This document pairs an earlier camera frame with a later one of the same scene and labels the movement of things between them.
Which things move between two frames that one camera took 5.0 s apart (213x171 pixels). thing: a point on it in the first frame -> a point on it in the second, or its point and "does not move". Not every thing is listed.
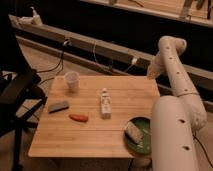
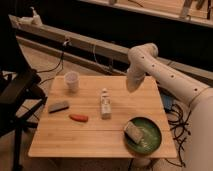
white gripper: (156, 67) -> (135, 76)
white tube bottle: (105, 104) does not move
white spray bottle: (36, 18) does not move
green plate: (145, 146) does not move
